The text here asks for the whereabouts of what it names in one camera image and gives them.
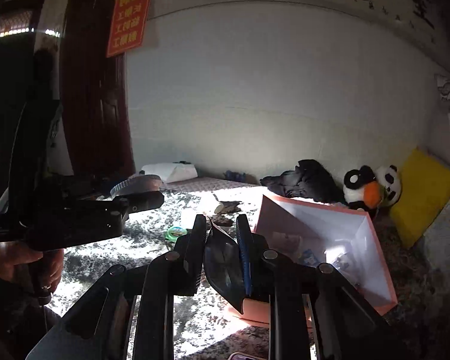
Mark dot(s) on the white jar lid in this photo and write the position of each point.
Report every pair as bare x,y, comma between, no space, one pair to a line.
137,184

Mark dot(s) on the white tape roll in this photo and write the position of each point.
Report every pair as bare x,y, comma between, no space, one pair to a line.
226,207

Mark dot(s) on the panda penguin plush toy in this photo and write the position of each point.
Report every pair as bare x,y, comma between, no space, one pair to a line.
367,190

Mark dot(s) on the blue battery blister pack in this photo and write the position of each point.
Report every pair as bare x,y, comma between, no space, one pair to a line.
308,259

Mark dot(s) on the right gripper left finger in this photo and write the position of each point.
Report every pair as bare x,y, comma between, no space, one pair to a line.
175,273

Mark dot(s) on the teal foil sachet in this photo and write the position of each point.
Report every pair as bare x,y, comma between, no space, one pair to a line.
223,267

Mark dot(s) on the yellow pillow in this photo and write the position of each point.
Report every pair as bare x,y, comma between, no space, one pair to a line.
425,190

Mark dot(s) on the clear rectangular plastic box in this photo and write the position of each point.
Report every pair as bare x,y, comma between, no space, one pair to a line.
345,263

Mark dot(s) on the small blue object by wall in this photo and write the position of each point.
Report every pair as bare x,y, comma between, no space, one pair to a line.
235,176

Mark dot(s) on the pink cardboard box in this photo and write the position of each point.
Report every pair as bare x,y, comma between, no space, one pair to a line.
291,226

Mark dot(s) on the red paper sign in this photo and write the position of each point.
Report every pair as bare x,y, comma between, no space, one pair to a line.
127,26

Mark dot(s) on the person's left hand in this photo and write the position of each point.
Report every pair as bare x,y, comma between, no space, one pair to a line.
16,256

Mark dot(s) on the black clothing pile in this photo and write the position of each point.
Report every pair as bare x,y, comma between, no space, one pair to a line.
309,179

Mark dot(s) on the dark wooden door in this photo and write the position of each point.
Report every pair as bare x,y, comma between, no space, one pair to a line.
92,92

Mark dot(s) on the dark brown rock piece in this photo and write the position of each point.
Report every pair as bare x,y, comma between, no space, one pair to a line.
222,220

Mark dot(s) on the smartphone with portrait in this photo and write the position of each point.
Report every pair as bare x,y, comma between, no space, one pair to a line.
244,356

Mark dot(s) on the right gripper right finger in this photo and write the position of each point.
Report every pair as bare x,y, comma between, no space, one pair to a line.
269,274

